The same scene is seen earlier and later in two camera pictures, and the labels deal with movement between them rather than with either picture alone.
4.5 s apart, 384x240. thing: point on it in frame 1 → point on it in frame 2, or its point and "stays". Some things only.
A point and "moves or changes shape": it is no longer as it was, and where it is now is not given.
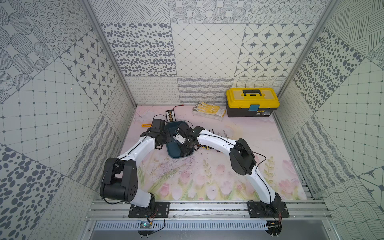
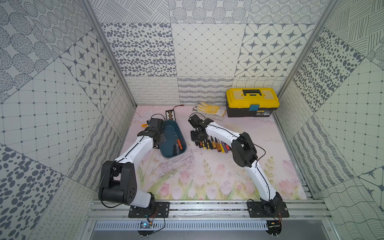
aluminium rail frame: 207,210 stays
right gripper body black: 186,146 → 196,136
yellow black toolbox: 251,102 stays
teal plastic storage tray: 173,147 moves or changes shape
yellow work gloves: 210,110 stays
